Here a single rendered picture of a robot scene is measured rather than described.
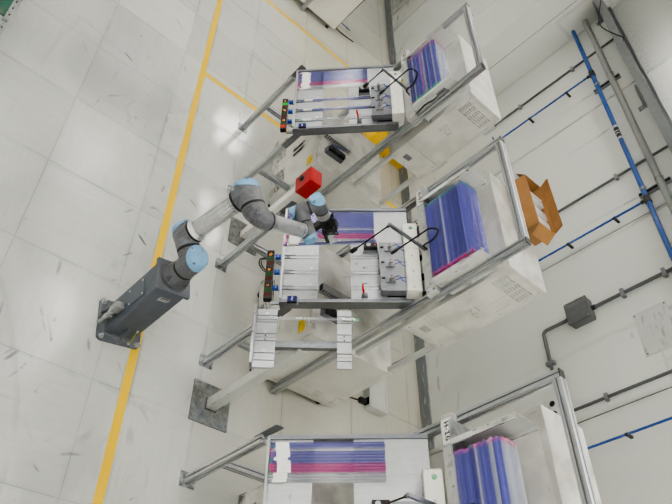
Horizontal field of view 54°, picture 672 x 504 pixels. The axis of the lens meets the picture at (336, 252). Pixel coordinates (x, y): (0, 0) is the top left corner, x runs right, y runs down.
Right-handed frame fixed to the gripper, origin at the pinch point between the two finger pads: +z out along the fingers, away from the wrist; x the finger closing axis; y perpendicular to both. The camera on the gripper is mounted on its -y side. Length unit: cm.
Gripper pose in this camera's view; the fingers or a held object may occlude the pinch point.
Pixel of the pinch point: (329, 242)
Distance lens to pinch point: 360.5
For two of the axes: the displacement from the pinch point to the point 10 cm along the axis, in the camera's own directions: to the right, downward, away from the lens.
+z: 2.5, 6.4, 7.2
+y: 9.7, -1.6, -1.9
